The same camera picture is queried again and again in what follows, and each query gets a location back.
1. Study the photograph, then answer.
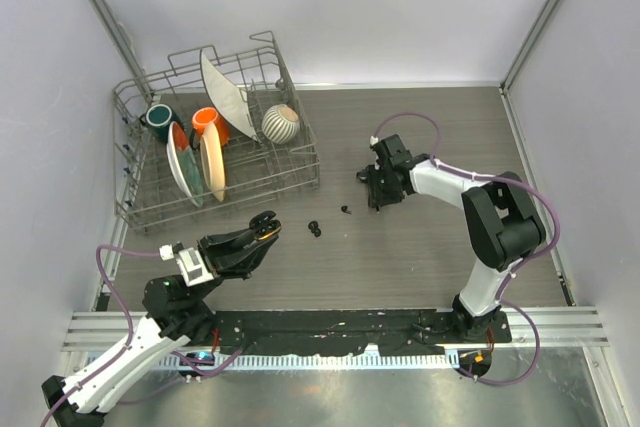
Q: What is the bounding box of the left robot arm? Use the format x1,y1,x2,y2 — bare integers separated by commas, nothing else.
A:
41,210,281,426

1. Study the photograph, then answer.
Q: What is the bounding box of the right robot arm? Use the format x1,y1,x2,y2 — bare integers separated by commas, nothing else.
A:
357,135,546,342

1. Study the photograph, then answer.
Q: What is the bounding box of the orange mug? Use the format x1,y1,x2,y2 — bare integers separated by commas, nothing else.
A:
189,107,231,149

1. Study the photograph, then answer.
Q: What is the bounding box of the black earbud charging case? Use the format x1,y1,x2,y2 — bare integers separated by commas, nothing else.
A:
249,210,281,241

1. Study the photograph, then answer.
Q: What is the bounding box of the white slotted cable duct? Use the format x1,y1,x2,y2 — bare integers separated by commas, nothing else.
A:
149,349,461,372

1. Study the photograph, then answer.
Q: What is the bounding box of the teal mug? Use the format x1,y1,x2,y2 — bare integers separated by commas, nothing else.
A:
139,103,184,144

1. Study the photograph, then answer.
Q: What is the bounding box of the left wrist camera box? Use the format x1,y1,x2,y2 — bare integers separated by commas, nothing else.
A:
159,243,213,287

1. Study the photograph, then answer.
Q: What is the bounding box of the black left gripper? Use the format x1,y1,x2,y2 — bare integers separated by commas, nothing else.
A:
188,222,277,305

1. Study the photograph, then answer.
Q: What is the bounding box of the grey wire dish rack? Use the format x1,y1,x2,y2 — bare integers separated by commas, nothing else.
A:
112,31,320,233

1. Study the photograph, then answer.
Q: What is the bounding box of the beige plate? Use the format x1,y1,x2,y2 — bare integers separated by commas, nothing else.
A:
200,124,226,202

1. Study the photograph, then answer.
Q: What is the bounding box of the striped grey white bowl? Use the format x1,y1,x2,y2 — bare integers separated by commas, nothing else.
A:
262,104,301,145

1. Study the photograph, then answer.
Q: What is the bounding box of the white square plate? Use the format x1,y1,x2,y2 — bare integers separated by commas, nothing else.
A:
200,50,260,142

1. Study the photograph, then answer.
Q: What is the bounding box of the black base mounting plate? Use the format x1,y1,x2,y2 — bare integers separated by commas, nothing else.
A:
205,309,512,357

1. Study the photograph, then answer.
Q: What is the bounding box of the red teal floral plate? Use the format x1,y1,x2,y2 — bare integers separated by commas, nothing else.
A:
166,121,204,207

